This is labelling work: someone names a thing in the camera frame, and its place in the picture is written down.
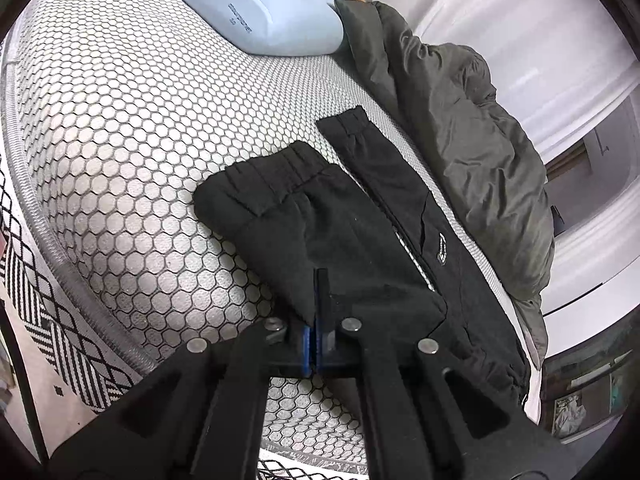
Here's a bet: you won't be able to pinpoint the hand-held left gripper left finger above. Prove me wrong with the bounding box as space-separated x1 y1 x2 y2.
47 317 314 480

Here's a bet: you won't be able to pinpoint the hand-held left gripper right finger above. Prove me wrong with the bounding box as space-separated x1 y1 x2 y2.
312 267 591 480

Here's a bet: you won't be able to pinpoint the black pants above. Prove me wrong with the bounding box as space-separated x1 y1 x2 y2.
192 105 531 406

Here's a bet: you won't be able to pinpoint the dark grey puffer jacket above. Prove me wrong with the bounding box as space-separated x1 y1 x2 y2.
334 0 556 376

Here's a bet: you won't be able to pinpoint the honeycomb mesh mattress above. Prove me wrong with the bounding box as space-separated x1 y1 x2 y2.
0 0 546 480

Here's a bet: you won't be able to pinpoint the light blue pillow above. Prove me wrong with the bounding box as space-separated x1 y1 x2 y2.
147 0 346 56

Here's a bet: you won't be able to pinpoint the white curtain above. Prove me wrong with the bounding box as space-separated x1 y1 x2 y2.
415 0 640 126

